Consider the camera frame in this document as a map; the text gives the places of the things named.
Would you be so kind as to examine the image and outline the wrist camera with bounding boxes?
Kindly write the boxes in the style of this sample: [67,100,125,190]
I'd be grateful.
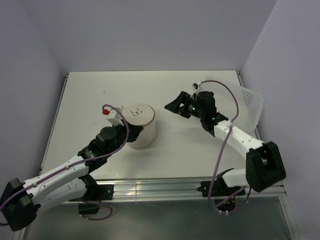
[192,81,203,92]
[102,105,124,126]

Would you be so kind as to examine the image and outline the aluminium rail frame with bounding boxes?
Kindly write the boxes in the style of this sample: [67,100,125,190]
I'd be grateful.
[14,70,300,240]

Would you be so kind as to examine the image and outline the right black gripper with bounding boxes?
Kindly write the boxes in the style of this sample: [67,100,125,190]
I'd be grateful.
[164,91,205,120]

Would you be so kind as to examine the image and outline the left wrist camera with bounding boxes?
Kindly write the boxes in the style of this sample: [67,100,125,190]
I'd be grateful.
[102,105,124,126]

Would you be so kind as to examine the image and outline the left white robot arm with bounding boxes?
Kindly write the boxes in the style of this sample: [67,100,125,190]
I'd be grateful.
[0,124,144,232]

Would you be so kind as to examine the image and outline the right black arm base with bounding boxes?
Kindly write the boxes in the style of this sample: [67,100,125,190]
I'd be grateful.
[196,168,246,214]

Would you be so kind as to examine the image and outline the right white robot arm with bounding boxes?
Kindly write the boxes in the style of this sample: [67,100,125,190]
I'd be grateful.
[164,91,287,195]

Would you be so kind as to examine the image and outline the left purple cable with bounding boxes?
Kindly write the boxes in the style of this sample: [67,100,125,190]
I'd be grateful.
[0,104,130,225]

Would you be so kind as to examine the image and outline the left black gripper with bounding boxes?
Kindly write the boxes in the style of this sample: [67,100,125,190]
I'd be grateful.
[105,118,143,157]

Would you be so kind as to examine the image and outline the clear plastic perforated basket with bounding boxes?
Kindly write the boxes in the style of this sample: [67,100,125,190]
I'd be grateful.
[207,78,264,133]

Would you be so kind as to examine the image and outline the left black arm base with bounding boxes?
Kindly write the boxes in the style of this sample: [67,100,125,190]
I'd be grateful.
[78,184,114,216]

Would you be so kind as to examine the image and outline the white mesh laundry bag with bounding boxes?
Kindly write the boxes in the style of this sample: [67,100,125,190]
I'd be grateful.
[122,103,156,149]

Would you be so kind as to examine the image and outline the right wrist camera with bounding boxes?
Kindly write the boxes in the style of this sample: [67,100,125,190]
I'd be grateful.
[192,81,203,92]

